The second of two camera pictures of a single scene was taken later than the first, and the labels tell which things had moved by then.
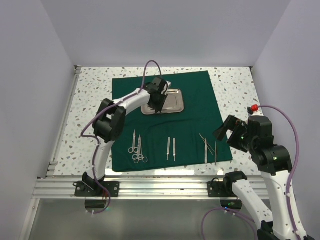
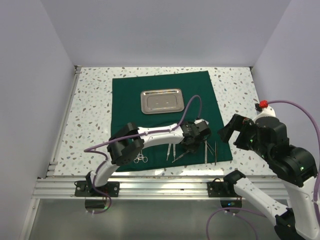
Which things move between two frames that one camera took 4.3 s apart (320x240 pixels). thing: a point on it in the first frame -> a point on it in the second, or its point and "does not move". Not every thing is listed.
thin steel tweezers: x=204 y=141 does not move
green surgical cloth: x=162 y=141 does not move
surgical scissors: x=145 y=159 does not move
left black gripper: x=158 y=107 -> x=193 y=147
